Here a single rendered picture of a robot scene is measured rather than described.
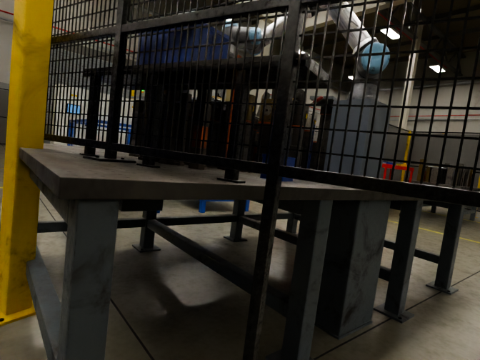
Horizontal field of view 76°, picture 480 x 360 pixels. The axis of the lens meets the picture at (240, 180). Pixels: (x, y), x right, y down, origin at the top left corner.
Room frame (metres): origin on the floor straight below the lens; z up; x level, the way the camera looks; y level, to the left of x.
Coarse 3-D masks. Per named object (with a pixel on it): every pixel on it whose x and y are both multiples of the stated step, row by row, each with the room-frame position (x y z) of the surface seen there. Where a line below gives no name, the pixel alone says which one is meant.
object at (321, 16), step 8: (224, 0) 5.34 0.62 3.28; (232, 0) 5.31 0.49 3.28; (360, 0) 5.18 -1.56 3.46; (368, 0) 5.07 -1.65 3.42; (400, 0) 4.70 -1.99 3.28; (408, 0) 4.67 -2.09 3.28; (360, 8) 5.16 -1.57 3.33; (368, 8) 5.05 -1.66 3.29; (384, 8) 4.97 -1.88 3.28; (320, 16) 5.76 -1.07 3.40; (312, 24) 5.89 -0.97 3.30; (320, 24) 5.80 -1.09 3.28; (328, 24) 5.76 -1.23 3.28
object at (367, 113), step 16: (352, 112) 1.48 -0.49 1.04; (368, 112) 1.42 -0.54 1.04; (384, 112) 1.50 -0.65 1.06; (336, 128) 1.54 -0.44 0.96; (352, 128) 1.47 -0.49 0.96; (368, 128) 1.42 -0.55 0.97; (336, 144) 1.53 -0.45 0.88; (352, 144) 1.46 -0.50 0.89; (384, 144) 1.54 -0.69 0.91; (336, 160) 1.52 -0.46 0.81; (352, 160) 1.45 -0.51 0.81; (368, 160) 1.45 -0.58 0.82; (368, 176) 1.47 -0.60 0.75
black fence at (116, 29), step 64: (128, 0) 1.06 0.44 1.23; (256, 0) 0.79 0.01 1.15; (320, 0) 0.70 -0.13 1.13; (384, 0) 0.64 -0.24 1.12; (128, 64) 1.05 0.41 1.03; (192, 64) 0.90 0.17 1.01; (320, 64) 0.70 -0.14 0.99; (64, 128) 1.23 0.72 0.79; (320, 128) 0.69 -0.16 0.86; (384, 128) 0.62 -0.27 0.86; (448, 128) 0.57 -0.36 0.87; (384, 192) 0.60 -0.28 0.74; (448, 192) 0.55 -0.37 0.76; (256, 256) 0.74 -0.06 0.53; (256, 320) 0.72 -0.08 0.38
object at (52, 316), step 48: (48, 192) 0.86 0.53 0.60; (96, 240) 0.61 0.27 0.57; (144, 240) 2.20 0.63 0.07; (240, 240) 2.74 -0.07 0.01; (288, 240) 2.28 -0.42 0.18; (384, 240) 2.50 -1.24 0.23; (48, 288) 1.04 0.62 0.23; (96, 288) 0.62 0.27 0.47; (432, 288) 2.15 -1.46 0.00; (48, 336) 0.79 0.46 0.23; (96, 336) 0.62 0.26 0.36; (288, 336) 1.12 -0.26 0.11
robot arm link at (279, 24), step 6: (312, 12) 1.59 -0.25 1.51; (318, 12) 1.60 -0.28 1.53; (282, 18) 1.61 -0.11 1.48; (306, 18) 1.63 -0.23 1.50; (270, 24) 1.63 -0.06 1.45; (276, 24) 1.61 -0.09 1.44; (282, 24) 1.60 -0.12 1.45; (270, 30) 1.61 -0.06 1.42; (276, 30) 1.61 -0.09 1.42; (282, 30) 1.62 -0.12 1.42; (270, 36) 1.62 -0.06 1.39; (276, 36) 1.63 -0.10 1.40; (264, 42) 1.63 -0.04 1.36; (270, 42) 1.65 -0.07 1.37; (246, 48) 1.64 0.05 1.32; (258, 48) 1.64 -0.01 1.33
